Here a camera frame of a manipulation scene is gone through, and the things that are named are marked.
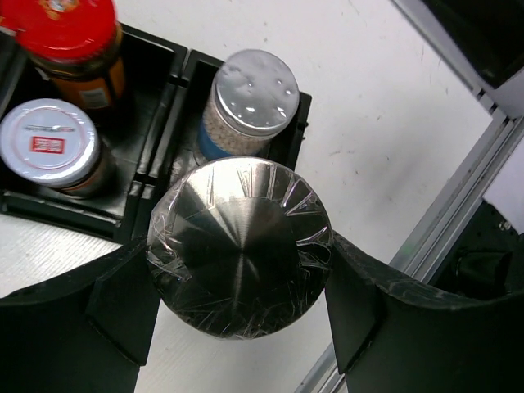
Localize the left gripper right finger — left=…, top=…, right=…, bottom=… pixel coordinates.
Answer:
left=325, top=235, right=523, bottom=392

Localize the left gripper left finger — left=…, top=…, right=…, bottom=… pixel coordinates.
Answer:
left=1, top=237, right=160, bottom=392

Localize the silver-lid white powder jar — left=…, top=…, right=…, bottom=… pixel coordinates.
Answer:
left=146, top=156, right=333, bottom=339

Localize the silver-lid dark spice jar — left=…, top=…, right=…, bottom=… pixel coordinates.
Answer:
left=1, top=98, right=116, bottom=198

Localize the blue-label spice shaker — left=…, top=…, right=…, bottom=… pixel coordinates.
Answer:
left=198, top=49, right=300, bottom=160

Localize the red-lid brown sauce jar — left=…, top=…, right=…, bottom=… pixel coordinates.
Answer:
left=1, top=1, right=126, bottom=111

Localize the black three-compartment tray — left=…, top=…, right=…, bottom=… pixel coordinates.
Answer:
left=0, top=22, right=313, bottom=242

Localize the aluminium table side rail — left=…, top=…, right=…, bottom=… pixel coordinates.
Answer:
left=299, top=1, right=523, bottom=392

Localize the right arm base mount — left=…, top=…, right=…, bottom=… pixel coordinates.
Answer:
left=430, top=202, right=523, bottom=300

